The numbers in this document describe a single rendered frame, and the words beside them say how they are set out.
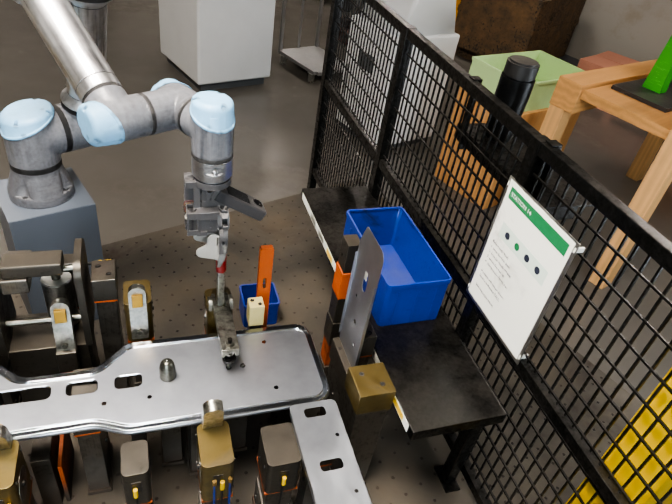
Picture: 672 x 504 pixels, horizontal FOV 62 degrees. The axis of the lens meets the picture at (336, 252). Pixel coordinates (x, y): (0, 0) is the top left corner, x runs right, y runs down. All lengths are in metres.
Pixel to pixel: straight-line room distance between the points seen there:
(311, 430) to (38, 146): 0.90
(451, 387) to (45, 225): 1.04
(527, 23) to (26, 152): 5.58
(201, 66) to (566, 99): 2.82
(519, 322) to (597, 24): 6.66
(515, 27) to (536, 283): 5.53
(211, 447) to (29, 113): 0.87
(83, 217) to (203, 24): 3.36
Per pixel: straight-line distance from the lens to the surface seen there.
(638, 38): 7.45
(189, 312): 1.79
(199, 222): 1.11
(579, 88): 3.48
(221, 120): 1.00
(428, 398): 1.23
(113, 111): 1.03
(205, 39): 4.81
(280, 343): 1.30
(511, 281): 1.18
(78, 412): 1.21
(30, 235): 1.56
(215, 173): 1.04
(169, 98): 1.07
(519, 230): 1.15
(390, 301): 1.29
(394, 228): 1.56
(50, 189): 1.54
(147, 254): 2.01
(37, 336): 1.41
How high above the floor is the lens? 1.96
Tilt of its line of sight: 37 degrees down
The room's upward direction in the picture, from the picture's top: 10 degrees clockwise
